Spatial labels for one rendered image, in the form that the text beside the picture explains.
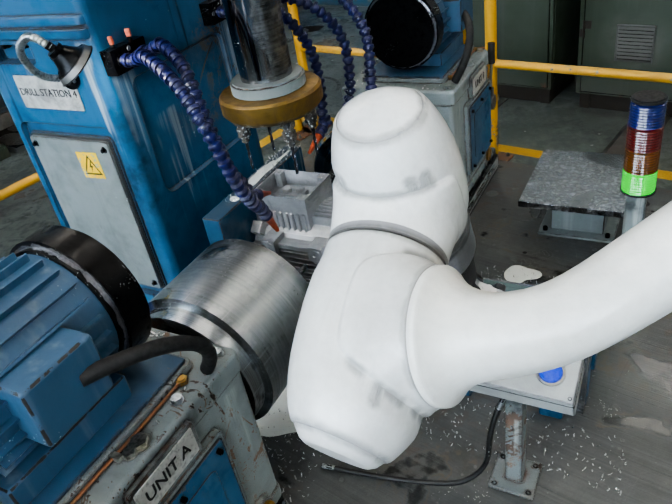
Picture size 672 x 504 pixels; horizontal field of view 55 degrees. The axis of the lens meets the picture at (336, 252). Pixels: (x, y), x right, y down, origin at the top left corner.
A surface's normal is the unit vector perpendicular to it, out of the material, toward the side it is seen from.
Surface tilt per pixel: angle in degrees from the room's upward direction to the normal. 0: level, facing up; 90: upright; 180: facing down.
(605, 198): 0
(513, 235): 0
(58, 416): 90
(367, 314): 29
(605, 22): 90
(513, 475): 90
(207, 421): 89
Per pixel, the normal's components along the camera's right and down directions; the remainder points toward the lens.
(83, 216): -0.45, 0.55
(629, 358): -0.15, -0.82
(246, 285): 0.29, -0.65
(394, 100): -0.12, -0.62
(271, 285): 0.49, -0.50
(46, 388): 0.88, 0.14
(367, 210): -0.39, -0.43
